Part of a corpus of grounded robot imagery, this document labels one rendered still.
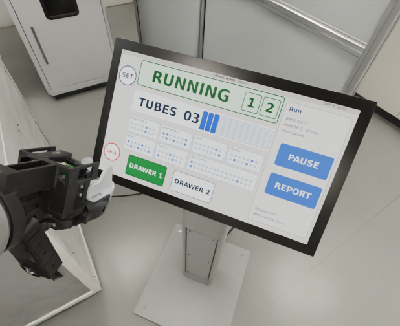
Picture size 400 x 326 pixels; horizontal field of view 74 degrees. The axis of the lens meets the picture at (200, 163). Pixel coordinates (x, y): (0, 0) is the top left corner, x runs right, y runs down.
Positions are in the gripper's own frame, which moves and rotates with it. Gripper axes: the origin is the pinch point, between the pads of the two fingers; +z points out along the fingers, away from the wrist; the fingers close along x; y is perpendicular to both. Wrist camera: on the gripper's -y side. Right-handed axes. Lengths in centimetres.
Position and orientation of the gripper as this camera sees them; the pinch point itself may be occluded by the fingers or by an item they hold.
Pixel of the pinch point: (105, 188)
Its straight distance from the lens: 47.0
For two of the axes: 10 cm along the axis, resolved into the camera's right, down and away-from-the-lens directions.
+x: -9.3, -3.1, 1.9
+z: 2.5, -1.5, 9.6
